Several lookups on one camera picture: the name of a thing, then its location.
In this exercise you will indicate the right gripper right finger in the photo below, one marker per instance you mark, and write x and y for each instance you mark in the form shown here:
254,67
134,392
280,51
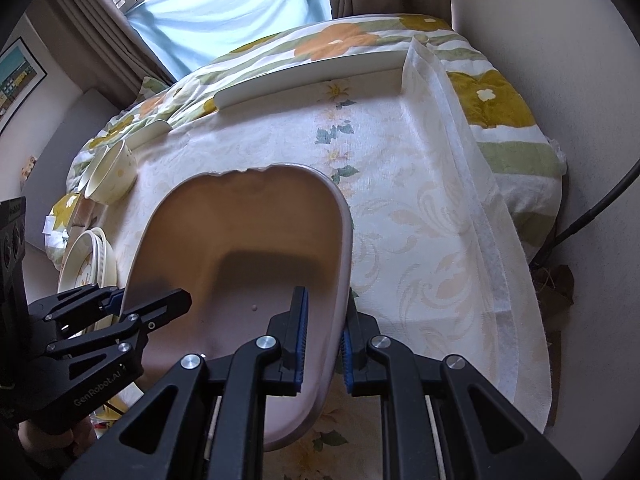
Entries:
442,419

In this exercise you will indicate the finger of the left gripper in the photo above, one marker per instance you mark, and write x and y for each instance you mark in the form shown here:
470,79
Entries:
140,321
78,308

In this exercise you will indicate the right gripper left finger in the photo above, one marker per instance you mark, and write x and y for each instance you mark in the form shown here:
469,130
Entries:
206,419

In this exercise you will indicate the duck pattern plate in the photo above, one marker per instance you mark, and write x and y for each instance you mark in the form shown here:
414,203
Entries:
90,261

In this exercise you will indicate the cream round bowl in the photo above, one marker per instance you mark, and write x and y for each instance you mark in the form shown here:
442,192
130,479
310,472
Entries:
114,176

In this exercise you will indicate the pink square dish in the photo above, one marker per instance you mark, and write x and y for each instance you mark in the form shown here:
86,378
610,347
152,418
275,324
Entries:
240,243

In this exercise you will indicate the white ribbed bowl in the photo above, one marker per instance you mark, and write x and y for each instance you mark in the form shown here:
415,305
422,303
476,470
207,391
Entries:
91,168

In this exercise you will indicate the person's left hand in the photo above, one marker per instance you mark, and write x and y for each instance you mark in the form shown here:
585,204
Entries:
71,442

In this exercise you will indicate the small plush toy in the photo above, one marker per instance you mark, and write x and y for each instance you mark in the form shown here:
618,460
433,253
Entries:
26,171

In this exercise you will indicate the floral white tablecloth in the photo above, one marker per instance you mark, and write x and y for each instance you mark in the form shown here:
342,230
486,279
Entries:
435,254

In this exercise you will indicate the grey headboard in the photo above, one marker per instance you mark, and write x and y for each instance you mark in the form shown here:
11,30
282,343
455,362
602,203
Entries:
47,182

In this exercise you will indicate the green striped pillow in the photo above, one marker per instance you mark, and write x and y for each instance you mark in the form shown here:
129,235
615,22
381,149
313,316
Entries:
150,86

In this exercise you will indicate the framed town picture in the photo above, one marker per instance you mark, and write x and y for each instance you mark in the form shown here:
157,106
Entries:
20,73

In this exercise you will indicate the floral striped duvet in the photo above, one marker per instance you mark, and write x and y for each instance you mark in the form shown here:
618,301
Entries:
528,168

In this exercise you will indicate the light blue sheet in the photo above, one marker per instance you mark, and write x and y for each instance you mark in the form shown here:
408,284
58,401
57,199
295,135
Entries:
188,34

